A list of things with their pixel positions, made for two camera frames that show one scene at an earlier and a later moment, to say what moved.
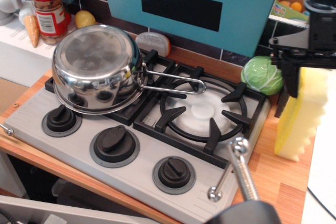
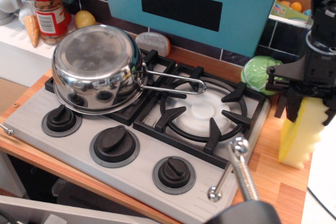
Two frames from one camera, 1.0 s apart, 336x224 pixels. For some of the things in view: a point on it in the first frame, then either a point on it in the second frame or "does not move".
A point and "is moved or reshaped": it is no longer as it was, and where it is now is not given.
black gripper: (293, 52) → (314, 74)
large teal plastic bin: (224, 12) does not move
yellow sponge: (300, 115) is moved or reshaped
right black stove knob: (174, 175) does not move
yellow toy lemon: (83, 18) does not move
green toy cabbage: (260, 74) does not move
